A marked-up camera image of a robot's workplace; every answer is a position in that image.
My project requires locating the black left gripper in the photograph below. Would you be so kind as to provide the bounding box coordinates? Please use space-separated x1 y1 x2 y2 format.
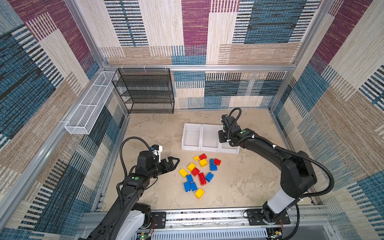
146 156 179 179

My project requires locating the red lego top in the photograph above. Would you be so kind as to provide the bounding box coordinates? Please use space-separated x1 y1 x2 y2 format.
199 154 207 160

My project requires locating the long red lego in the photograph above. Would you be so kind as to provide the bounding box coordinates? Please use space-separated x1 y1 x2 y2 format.
198 173 207 186

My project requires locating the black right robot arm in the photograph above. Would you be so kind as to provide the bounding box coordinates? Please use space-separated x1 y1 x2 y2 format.
218 113 335 225

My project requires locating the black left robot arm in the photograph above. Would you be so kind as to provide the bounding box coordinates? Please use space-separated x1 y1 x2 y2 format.
85 137 180 240

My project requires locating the right white plastic bin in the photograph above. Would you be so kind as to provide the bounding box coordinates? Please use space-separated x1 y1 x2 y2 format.
218 129 240 154

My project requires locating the white plastic bin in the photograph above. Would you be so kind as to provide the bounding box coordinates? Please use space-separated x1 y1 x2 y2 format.
182 123 202 151
218 129 240 154
202 124 222 153

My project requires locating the middle white plastic bin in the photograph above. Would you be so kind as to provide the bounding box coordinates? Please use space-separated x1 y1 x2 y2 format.
202 124 222 153

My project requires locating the left white plastic bin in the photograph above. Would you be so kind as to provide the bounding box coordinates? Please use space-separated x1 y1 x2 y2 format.
182 123 202 151

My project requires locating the yellow lego bottom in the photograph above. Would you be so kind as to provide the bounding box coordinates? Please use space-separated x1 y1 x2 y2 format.
195 188 205 199

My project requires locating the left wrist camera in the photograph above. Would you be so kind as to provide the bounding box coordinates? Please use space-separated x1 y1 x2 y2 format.
151 145 163 161

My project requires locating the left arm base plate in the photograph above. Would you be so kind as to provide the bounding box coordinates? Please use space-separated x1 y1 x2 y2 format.
140 212 167 231

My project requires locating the black wire mesh shelf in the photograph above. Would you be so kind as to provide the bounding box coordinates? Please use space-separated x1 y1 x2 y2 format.
112 68 175 114

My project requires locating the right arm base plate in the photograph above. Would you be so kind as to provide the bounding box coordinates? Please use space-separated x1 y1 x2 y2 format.
244 208 291 226

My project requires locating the white wire mesh basket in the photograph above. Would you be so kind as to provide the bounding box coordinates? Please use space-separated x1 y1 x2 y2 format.
65 72 115 135

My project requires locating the aluminium front rail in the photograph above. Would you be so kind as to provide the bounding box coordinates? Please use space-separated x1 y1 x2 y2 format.
151 206 342 240

